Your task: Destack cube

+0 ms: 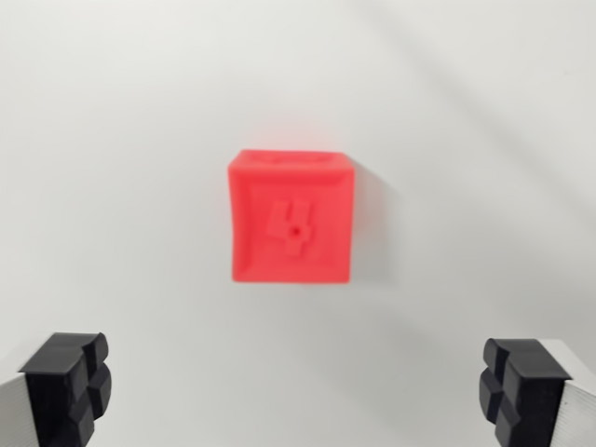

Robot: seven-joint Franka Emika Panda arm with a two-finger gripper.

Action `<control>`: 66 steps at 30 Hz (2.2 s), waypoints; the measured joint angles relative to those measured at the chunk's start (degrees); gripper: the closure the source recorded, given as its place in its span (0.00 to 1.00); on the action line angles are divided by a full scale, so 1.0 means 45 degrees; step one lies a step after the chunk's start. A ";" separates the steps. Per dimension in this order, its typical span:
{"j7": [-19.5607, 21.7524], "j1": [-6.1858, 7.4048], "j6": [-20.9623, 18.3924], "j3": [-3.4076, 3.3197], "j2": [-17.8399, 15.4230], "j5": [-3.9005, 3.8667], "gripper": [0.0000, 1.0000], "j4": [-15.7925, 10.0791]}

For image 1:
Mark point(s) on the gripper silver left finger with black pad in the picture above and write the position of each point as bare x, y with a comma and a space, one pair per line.
51, 386

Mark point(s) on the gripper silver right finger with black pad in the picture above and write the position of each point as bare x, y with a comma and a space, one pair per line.
531, 391

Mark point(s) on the red embossed cube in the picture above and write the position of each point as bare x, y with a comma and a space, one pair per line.
291, 219

